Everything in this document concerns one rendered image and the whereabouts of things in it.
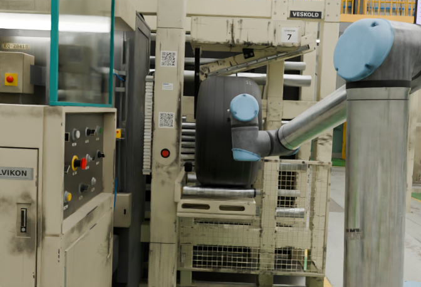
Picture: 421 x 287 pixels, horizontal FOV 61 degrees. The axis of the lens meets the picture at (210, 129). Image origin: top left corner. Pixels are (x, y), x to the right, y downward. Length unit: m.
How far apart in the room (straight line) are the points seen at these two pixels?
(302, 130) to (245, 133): 0.18
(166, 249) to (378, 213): 1.28
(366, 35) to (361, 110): 0.14
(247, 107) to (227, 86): 0.49
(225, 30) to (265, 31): 0.22
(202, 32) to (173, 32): 0.29
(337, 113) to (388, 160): 0.31
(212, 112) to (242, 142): 0.41
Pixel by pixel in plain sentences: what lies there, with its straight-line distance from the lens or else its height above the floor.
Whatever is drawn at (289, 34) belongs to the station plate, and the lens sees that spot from 2.05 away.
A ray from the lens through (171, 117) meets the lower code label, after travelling 1.72.
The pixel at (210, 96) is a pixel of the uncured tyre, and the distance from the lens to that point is 1.57.
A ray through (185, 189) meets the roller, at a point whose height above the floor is 0.91.
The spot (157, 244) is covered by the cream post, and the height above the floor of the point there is 0.61.
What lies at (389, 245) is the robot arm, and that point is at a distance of 0.77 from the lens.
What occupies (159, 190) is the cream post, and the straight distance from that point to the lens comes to 1.77.
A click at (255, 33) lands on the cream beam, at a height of 1.70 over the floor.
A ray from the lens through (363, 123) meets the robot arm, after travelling 0.72.
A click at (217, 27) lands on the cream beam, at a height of 1.73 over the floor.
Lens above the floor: 1.28
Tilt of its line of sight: 3 degrees down
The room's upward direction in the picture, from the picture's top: 2 degrees clockwise
